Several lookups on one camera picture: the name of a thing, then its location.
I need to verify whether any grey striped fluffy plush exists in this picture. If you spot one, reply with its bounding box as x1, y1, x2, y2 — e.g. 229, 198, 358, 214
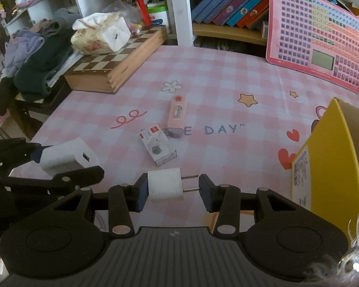
302, 212, 359, 287

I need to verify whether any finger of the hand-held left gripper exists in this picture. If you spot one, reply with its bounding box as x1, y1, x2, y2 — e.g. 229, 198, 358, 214
0, 165, 105, 194
0, 138, 44, 180

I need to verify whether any small white printed box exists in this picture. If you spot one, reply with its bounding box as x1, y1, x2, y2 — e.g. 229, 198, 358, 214
139, 125, 178, 167

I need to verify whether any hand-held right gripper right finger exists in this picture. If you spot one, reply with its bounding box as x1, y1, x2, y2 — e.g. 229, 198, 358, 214
199, 173, 304, 237

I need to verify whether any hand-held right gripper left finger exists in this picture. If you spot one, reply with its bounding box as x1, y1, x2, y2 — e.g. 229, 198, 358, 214
52, 173, 150, 237

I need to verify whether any dark green garment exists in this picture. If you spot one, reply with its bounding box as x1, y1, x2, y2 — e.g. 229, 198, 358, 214
14, 34, 76, 102

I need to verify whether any wooden bookshelf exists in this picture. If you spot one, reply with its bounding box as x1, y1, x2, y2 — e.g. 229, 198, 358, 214
168, 0, 359, 50

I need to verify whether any pink learning tablet board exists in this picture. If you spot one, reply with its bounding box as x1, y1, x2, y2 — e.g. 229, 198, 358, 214
266, 0, 359, 93

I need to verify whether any floral tissue pack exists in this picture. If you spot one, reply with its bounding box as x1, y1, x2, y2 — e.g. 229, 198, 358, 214
71, 12, 131, 55

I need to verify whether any grey garment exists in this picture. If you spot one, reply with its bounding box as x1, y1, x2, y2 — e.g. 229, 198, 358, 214
30, 8, 82, 40

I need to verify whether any small white plug adapter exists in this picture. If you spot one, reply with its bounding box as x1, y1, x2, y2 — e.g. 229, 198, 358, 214
147, 167, 200, 201

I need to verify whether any yellow cardboard box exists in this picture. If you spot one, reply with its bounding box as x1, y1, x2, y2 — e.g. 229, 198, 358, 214
290, 98, 359, 237

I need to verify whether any red bottle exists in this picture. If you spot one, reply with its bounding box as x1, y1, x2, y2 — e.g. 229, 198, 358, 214
131, 0, 152, 27

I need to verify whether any large white charger block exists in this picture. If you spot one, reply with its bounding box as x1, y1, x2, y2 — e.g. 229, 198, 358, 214
40, 138, 100, 178

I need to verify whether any dark wooden bench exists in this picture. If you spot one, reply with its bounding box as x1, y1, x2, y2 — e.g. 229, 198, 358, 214
10, 81, 73, 132

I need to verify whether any wooden chess board box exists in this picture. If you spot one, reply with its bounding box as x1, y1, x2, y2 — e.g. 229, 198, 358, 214
64, 26, 168, 94

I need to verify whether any pink checked tablecloth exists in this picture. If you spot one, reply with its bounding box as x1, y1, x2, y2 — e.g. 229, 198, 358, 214
9, 45, 359, 234

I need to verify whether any white canister with green lid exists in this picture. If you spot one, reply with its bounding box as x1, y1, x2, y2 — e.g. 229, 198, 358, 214
146, 2, 170, 28

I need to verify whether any purple garment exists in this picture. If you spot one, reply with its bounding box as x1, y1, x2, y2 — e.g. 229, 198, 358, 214
4, 27, 45, 77

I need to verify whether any row of colourful books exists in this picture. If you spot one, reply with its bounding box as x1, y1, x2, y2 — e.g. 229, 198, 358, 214
192, 0, 289, 28

